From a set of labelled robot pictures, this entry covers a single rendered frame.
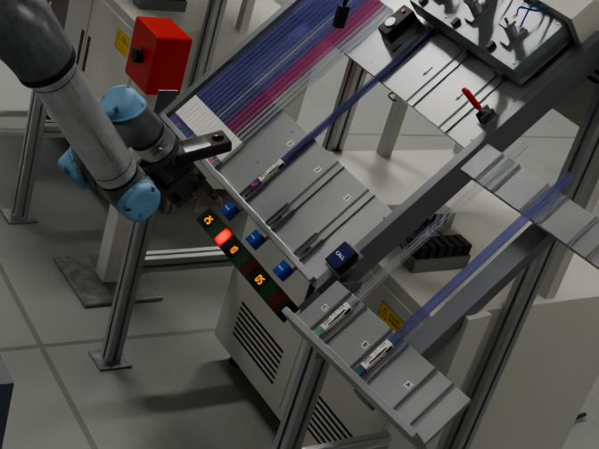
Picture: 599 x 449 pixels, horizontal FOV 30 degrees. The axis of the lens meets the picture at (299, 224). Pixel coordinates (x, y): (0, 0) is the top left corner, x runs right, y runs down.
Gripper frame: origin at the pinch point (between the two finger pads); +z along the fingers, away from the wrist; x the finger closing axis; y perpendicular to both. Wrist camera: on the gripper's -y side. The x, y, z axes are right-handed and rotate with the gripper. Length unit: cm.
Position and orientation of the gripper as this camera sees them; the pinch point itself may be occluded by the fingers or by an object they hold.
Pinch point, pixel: (219, 200)
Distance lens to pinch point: 224.6
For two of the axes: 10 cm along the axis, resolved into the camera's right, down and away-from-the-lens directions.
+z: 4.3, 5.3, 7.3
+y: -7.5, 6.6, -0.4
